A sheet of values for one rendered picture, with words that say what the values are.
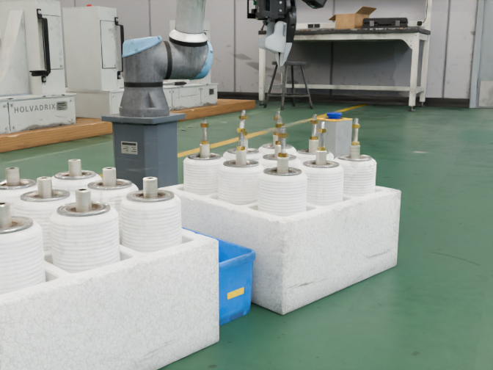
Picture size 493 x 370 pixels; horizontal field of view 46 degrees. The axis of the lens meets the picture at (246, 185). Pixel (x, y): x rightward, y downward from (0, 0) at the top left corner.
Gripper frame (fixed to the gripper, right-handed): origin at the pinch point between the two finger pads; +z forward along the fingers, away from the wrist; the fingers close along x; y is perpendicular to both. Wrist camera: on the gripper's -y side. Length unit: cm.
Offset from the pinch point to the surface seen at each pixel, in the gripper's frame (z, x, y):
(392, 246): 41.1, 12.7, -21.8
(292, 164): 22.0, 4.6, -0.1
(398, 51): -10, -389, -342
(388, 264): 45, 13, -21
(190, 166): 22.6, -5.0, 19.9
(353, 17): -42, -383, -280
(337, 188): 25.5, 15.6, -4.6
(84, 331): 36, 38, 50
